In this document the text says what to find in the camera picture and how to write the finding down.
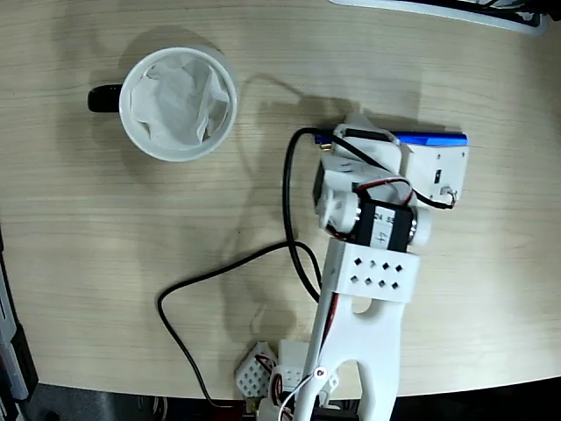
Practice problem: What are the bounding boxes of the black camera on white mount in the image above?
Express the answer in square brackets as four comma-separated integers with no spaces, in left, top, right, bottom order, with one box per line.
[399,143,470,211]

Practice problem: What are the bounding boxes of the white mug black handle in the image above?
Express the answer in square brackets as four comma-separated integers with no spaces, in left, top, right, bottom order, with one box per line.
[86,46,238,163]

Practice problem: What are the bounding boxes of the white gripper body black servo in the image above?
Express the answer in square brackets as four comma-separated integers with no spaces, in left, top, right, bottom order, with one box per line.
[314,122,415,211]

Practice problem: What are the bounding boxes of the black camera cable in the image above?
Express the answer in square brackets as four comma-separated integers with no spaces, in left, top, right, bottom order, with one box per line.
[157,126,459,411]

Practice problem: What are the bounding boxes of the crumpled white tissue paper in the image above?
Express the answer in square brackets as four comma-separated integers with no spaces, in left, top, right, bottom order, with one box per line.
[129,59,231,148]

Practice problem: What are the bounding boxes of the grey metal desk rail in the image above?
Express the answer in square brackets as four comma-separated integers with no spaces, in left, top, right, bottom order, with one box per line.
[0,221,39,421]

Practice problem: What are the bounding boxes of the white flat device edge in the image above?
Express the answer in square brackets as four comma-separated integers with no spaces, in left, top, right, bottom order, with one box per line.
[328,0,550,37]

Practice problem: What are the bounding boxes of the blue pen with clip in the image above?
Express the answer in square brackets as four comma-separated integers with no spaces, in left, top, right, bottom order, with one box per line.
[313,127,469,153]

